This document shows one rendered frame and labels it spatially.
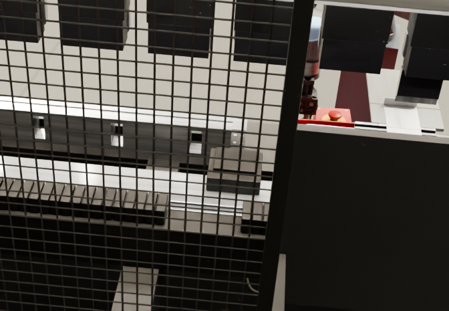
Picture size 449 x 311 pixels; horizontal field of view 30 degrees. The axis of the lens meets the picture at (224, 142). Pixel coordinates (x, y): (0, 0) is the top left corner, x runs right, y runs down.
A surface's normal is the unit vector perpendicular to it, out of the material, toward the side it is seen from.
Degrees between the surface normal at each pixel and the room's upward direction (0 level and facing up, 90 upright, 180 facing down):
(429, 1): 90
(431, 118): 0
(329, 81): 0
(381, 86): 0
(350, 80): 90
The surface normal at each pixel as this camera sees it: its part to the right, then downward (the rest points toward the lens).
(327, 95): 0.06, -0.80
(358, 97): -0.19, 0.58
